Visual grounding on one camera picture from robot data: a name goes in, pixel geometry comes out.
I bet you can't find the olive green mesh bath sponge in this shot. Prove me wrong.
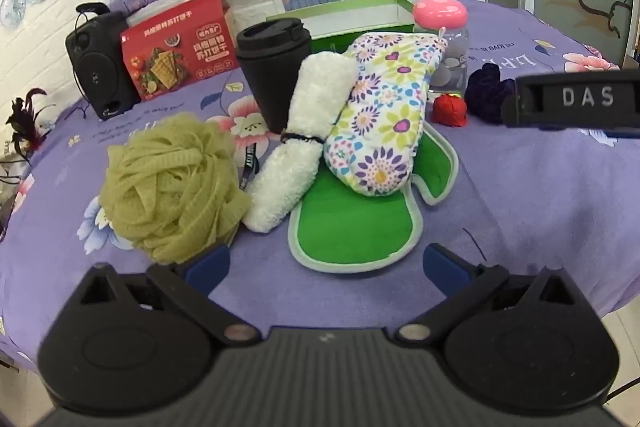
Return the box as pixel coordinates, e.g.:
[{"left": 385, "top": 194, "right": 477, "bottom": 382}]
[{"left": 99, "top": 113, "right": 250, "bottom": 265}]

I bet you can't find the dark purple velvet scrunchie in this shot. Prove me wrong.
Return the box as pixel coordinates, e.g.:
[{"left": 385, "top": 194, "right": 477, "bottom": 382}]
[{"left": 464, "top": 63, "right": 515, "bottom": 124}]

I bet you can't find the green pot holder mat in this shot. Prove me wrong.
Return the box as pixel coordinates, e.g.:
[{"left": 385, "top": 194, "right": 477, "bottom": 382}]
[{"left": 288, "top": 124, "right": 459, "bottom": 274}]

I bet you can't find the floral quilted oven mitt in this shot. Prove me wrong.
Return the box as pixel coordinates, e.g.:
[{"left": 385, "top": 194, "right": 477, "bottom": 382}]
[{"left": 323, "top": 32, "right": 446, "bottom": 197}]

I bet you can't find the red fabric scrunchie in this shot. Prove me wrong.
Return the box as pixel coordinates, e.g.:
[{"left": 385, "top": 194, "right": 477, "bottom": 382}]
[{"left": 431, "top": 93, "right": 468, "bottom": 128}]

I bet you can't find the white fluffy towel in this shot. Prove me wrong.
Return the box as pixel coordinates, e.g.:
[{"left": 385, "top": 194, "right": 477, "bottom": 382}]
[{"left": 243, "top": 52, "right": 359, "bottom": 234}]

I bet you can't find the glass jar with pink lid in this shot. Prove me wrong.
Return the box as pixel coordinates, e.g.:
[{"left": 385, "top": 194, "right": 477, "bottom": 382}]
[{"left": 412, "top": 0, "right": 469, "bottom": 94}]

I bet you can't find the dark feather decoration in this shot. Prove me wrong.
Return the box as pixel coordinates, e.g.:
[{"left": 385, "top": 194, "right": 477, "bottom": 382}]
[{"left": 6, "top": 88, "right": 50, "bottom": 162}]

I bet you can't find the red cracker box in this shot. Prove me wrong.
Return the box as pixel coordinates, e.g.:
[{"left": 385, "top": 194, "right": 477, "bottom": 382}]
[{"left": 120, "top": 0, "right": 238, "bottom": 102}]

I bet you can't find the black lidded coffee cup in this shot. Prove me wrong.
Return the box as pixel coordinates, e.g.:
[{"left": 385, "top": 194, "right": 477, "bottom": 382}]
[{"left": 235, "top": 17, "right": 311, "bottom": 134}]

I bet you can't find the black portable speaker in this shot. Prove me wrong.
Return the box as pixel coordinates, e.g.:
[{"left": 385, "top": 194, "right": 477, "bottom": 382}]
[{"left": 65, "top": 2, "right": 140, "bottom": 120}]

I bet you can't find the green cardboard box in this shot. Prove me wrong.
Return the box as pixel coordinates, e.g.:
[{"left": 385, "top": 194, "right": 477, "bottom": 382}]
[{"left": 268, "top": 0, "right": 414, "bottom": 53}]

